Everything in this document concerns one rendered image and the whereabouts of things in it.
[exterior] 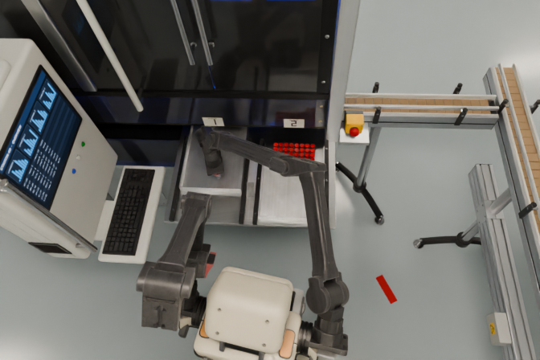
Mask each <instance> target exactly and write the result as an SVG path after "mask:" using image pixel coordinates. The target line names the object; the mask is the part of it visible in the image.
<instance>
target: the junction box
mask: <svg viewBox="0 0 540 360"><path fill-rule="evenodd" d="M486 318H487V322H488V327H489V336H490V340H491V345H493V346H505V345H508V344H511V343H512V340H511V336H510V332H509V325H508V321H507V316H506V313H491V314H489V315H488V316H486Z"/></svg>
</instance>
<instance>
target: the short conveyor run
mask: <svg viewBox="0 0 540 360"><path fill-rule="evenodd" d="M462 86H463V84H462V83H458V85H457V87H456V88H455V90H454V92H453V94H406V93H378V89H379V82H375V83H374V87H373V91H372V93H349V92H347V93H346V98H345V103H344V109H343V110H363V119H364V122H365V123H368V127H383V128H421V129H490V130H492V128H493V127H494V125H495V124H496V123H497V122H498V120H499V116H498V114H497V111H498V109H499V107H496V105H495V101H494V99H495V98H496V95H462V94H460V90H461V88H462Z"/></svg>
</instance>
